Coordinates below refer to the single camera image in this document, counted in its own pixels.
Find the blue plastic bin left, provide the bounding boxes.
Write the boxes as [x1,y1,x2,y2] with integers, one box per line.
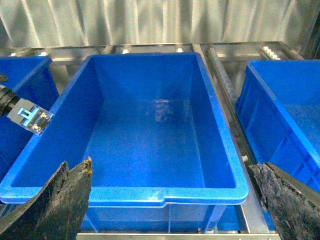
[0,56,59,179]

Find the blue plastic bin right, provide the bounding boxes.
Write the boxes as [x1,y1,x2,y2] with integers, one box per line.
[235,59,320,191]

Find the push button switch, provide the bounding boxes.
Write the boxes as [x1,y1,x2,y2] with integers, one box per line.
[0,73,55,137]

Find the metal roller rack frame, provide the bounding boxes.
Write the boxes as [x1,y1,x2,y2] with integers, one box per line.
[10,42,299,239]

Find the blue plastic bin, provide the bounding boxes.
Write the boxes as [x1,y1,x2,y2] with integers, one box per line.
[235,59,320,191]
[0,53,249,233]
[0,56,59,179]

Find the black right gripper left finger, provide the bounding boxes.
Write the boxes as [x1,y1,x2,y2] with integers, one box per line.
[0,157,93,240]

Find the blue plastic bin centre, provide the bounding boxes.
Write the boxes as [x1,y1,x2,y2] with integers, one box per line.
[0,53,249,233]

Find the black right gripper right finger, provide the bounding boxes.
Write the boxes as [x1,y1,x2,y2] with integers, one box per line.
[249,162,320,240]

